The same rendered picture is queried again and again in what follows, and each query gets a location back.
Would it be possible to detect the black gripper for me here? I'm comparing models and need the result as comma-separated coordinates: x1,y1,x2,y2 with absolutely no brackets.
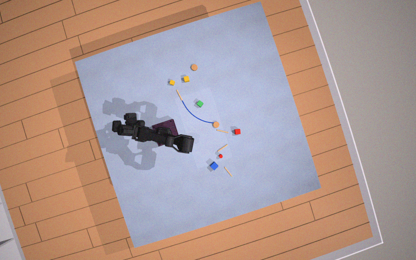
112,120,145,132

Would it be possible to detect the blue block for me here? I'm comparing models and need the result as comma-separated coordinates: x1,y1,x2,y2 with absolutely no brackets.
210,162,218,170

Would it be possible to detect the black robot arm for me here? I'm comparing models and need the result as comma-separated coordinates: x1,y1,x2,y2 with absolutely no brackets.
117,113,194,154

